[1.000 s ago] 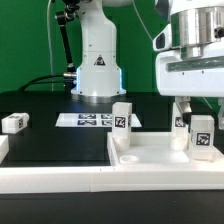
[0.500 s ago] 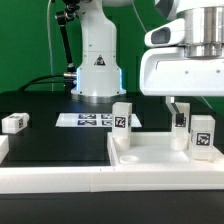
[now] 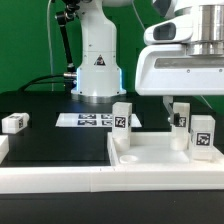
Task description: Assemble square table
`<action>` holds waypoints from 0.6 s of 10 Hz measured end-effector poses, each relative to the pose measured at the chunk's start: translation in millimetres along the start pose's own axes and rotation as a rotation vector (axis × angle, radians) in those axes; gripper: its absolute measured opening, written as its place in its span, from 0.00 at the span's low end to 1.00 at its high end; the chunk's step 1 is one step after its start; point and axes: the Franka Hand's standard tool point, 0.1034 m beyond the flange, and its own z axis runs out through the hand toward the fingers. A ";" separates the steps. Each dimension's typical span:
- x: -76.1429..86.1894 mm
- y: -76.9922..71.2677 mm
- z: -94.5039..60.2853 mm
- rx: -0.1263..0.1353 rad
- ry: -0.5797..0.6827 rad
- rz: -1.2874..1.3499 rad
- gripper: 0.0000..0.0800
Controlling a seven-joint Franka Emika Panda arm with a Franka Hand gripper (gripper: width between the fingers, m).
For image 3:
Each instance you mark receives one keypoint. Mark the white sheet with tags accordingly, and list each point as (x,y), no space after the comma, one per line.
(84,120)

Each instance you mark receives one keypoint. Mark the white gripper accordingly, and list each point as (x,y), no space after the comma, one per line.
(166,70)

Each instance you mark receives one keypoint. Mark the white U-shaped fence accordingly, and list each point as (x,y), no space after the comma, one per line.
(111,178)

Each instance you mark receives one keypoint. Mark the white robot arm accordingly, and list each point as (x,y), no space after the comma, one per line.
(99,78)

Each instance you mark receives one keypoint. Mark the white square table top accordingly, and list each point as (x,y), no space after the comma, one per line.
(153,148)

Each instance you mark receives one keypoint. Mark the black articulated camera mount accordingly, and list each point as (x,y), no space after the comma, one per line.
(63,17)

